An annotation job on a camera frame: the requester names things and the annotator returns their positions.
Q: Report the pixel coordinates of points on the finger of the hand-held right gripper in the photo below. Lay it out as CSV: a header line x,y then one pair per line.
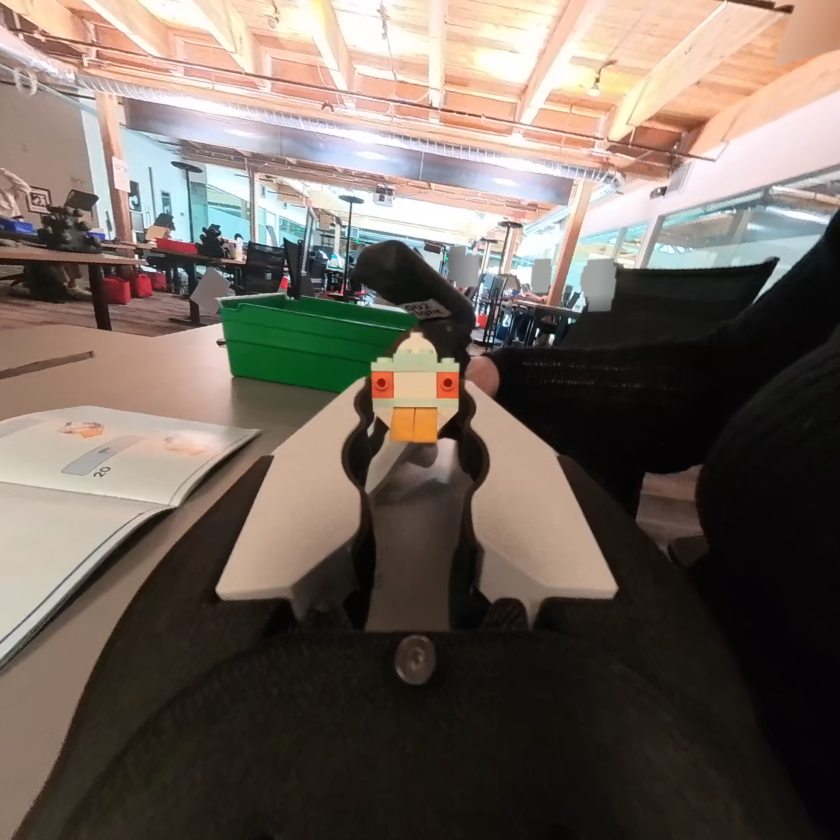
x,y
394,472

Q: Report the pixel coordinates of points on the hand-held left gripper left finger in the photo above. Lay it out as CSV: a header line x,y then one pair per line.
x,y
295,525

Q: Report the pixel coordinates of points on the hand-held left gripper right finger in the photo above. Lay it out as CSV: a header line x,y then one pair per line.
x,y
531,525

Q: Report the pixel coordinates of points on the lego bird head assembly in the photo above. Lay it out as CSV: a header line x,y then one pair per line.
x,y
413,387

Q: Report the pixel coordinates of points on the green plastic bin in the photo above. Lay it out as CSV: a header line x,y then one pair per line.
x,y
295,348

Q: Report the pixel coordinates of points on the person's right forearm black sleeve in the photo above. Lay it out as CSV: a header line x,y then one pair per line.
x,y
623,400

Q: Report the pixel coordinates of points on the open lego instruction booklet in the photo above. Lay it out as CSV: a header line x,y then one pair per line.
x,y
85,525

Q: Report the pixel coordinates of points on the person's right hand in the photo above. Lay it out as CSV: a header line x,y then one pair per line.
x,y
482,375

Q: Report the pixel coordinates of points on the ceiling projector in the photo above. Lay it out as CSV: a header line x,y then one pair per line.
x,y
384,195

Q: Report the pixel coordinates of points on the black mesh office chair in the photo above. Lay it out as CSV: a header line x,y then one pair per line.
x,y
266,266
676,292

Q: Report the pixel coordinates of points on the white tilted board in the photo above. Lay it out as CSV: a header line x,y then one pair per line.
x,y
211,292

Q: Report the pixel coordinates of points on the black tabletop machine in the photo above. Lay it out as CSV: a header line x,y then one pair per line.
x,y
211,243
69,233

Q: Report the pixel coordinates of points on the red storage tray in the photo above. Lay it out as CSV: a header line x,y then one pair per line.
x,y
176,246

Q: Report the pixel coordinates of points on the person's black clothed torso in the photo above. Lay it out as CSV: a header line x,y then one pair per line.
x,y
774,558

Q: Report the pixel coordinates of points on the red plastic canister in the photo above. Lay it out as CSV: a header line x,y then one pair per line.
x,y
141,284
117,292

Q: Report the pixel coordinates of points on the wooden background table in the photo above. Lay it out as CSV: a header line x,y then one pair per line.
x,y
79,258

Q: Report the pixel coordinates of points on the black white marker sign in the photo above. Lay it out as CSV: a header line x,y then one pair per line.
x,y
39,200

